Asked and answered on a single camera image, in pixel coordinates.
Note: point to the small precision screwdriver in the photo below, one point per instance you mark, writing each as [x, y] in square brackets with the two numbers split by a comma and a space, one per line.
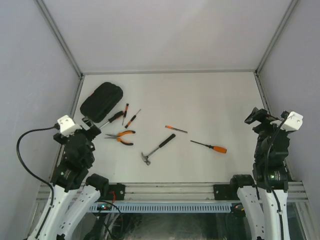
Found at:
[132, 119]
[125, 113]

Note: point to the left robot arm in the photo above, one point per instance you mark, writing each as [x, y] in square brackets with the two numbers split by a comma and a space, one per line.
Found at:
[74, 192]

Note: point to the black handle nut driver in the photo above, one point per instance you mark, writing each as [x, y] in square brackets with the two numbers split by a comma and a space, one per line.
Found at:
[113, 118]

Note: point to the black plastic tool case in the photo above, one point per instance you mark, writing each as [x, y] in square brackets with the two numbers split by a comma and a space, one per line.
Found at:
[104, 98]

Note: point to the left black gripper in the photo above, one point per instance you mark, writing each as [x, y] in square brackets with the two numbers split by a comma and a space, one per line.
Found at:
[93, 131]

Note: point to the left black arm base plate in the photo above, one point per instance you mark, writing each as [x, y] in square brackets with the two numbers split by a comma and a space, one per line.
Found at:
[115, 192]

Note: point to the small precision screwdriver lower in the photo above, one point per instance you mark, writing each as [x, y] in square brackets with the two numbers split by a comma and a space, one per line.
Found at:
[132, 119]

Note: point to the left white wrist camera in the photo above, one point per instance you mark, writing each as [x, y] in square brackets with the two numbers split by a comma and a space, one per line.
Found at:
[67, 126]

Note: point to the black handle claw hammer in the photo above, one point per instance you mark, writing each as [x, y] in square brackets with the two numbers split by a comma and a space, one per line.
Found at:
[145, 157]

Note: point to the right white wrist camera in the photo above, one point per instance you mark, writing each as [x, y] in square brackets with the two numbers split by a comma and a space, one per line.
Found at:
[291, 123]

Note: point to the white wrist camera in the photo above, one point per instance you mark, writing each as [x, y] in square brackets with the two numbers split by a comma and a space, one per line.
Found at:
[291, 123]
[67, 126]

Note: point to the small precision screwdriver upper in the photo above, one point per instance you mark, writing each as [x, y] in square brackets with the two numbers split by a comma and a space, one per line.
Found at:
[125, 113]

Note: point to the aluminium front rail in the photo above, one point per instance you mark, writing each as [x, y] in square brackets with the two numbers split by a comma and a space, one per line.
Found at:
[200, 192]

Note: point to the orange handle screwdriver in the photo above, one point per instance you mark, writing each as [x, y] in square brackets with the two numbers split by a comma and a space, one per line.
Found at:
[218, 149]

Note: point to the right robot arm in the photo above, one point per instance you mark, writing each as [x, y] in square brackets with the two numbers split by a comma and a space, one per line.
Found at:
[264, 193]

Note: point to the blue slotted cable duct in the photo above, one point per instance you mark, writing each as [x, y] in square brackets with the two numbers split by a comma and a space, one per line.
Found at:
[151, 208]

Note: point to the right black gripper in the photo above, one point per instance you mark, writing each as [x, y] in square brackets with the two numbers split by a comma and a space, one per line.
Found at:
[261, 115]

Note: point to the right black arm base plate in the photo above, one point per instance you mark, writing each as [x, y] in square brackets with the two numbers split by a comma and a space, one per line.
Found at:
[224, 192]

